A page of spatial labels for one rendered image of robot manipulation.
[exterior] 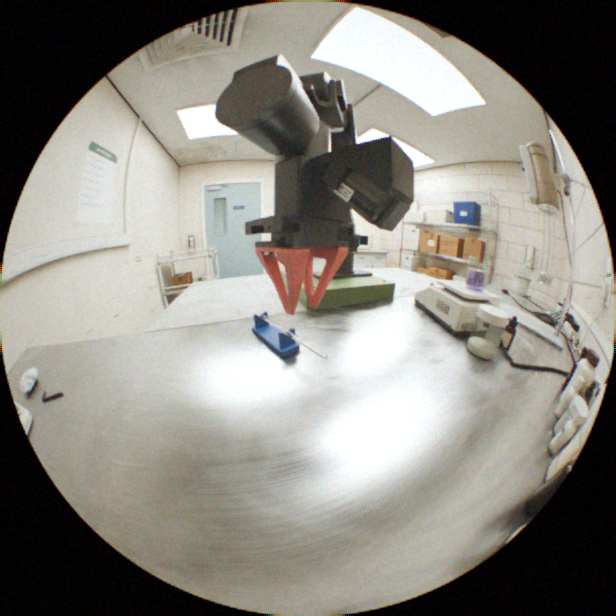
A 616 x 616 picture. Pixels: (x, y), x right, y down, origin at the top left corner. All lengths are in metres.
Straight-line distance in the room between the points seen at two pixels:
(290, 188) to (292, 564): 0.27
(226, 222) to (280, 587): 3.17
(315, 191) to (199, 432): 0.24
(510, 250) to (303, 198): 2.77
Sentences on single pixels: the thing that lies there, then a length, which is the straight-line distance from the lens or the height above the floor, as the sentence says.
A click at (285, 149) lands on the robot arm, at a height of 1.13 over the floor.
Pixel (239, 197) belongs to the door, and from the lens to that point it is 3.16.
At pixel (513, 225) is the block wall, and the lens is 2.88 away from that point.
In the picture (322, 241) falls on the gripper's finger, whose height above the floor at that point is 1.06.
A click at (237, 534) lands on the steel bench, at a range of 0.17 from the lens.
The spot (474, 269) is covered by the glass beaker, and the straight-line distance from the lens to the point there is 0.43.
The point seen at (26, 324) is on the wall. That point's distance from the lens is 1.13.
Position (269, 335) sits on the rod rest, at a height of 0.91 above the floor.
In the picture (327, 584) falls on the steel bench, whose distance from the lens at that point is 0.17.
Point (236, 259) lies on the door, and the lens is 3.09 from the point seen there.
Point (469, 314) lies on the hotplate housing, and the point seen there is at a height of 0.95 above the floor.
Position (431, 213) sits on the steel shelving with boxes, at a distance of 2.91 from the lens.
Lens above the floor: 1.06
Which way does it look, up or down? 22 degrees down
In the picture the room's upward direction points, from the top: straight up
